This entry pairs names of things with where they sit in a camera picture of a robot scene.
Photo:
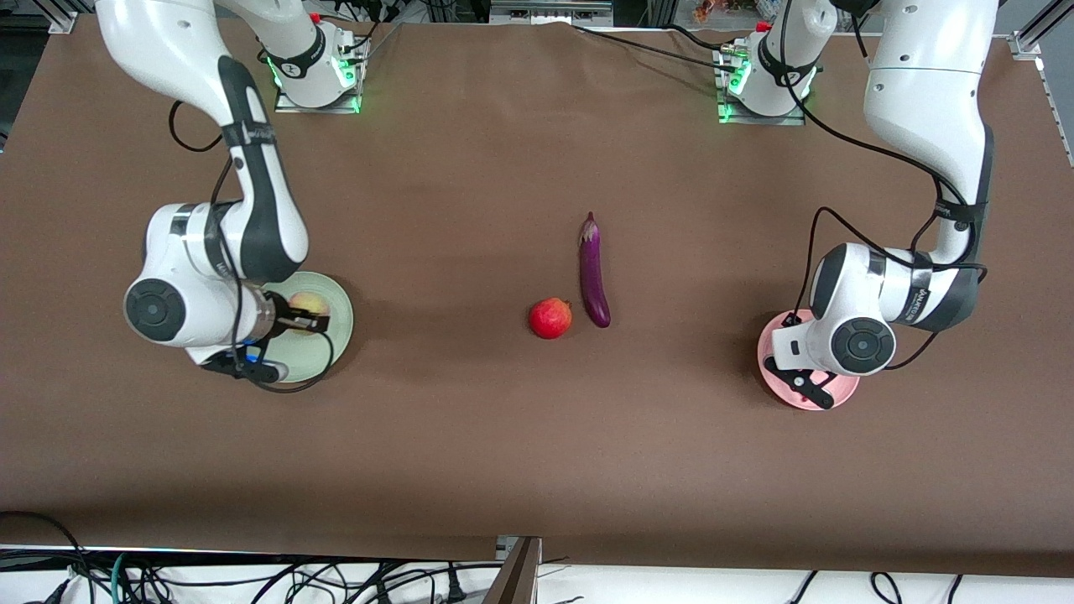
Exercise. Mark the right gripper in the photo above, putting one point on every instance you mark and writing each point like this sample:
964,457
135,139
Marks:
288,316

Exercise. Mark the dark wooden post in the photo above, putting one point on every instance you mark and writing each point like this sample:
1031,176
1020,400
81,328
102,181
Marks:
516,579

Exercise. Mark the purple eggplant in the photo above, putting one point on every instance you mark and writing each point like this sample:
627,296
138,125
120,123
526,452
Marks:
593,277

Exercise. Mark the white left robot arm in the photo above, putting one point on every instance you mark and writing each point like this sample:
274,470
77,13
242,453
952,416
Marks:
923,101

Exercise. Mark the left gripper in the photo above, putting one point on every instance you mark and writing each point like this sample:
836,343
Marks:
790,320

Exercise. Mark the yellow pink peach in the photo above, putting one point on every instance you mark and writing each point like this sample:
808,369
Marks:
310,304

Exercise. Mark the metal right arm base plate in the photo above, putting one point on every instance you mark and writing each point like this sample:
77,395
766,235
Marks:
289,105

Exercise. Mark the grey metal box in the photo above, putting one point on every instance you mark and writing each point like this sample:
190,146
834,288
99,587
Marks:
545,10

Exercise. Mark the silver metal bracket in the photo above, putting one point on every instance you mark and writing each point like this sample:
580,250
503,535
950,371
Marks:
506,547

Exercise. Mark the red pomegranate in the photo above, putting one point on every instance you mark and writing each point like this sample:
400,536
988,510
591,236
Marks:
550,319

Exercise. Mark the pale green round plate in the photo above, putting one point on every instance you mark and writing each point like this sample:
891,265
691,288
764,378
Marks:
336,335

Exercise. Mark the brown table mat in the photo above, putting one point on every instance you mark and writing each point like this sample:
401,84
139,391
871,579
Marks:
503,436

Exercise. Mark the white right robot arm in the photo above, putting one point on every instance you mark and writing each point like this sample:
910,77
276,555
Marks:
252,226

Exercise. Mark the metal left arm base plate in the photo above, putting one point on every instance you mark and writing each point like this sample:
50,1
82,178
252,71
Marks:
755,120

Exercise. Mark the aluminium frame profile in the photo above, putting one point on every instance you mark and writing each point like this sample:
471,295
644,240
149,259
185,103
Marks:
63,21
1040,25

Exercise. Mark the pink round plate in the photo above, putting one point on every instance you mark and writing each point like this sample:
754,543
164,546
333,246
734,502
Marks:
846,384

